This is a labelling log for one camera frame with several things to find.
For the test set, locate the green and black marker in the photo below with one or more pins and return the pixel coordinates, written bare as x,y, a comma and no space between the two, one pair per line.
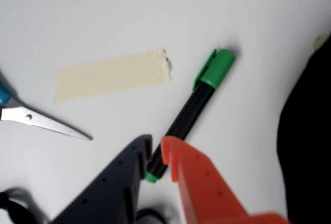
196,102

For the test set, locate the small beige tape scrap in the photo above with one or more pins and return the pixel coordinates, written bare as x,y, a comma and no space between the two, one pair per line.
320,41

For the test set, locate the black fabric bag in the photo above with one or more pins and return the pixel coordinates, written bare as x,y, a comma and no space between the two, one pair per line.
307,136

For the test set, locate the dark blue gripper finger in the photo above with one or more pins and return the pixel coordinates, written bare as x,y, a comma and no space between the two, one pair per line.
108,190

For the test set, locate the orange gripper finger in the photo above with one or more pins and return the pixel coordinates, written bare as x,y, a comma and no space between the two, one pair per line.
207,187

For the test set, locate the long beige masking tape strip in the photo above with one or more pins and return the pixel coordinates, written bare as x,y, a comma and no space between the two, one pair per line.
111,76

